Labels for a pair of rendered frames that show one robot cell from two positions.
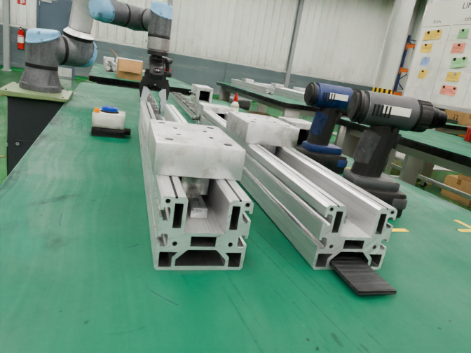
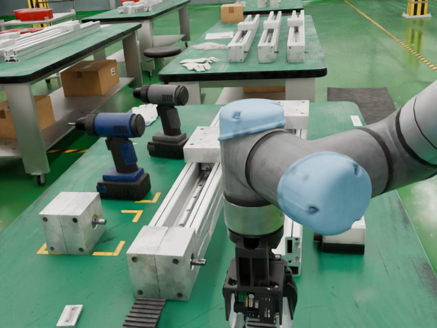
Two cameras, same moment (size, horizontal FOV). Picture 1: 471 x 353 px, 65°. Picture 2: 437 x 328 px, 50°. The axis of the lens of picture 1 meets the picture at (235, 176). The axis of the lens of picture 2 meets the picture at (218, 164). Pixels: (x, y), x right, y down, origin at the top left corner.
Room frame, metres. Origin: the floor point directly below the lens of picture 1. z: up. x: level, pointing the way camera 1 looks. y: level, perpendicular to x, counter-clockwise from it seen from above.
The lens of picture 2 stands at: (1.79, 0.55, 1.32)
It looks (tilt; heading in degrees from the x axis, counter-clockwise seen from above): 23 degrees down; 210
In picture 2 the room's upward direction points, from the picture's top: 4 degrees counter-clockwise
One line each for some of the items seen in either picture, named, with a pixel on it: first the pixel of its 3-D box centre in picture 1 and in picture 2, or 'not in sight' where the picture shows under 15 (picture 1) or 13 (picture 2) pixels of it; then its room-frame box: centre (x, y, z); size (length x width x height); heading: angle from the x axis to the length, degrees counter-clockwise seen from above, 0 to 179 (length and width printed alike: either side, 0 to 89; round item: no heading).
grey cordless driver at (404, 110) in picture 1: (393, 156); (158, 120); (0.69, -0.29, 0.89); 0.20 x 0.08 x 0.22; 94
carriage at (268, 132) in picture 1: (258, 134); (212, 148); (0.81, -0.04, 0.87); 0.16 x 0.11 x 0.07; 18
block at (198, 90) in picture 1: (200, 94); not in sight; (2.16, 0.27, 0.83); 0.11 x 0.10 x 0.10; 110
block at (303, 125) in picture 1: (291, 134); (79, 222); (1.18, -0.15, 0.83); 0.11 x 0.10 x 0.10; 109
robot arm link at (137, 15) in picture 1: (136, 18); (319, 177); (1.37, 0.43, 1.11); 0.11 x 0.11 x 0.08; 56
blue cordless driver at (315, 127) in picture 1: (336, 129); (108, 155); (0.97, -0.24, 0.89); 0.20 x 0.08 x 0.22; 105
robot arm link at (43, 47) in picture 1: (44, 46); not in sight; (1.50, 0.82, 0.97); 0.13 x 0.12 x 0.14; 146
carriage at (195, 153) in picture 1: (189, 155); (290, 118); (0.51, 0.07, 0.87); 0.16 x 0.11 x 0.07; 18
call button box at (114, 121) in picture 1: (112, 122); (338, 229); (0.98, 0.35, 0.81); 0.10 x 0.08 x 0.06; 108
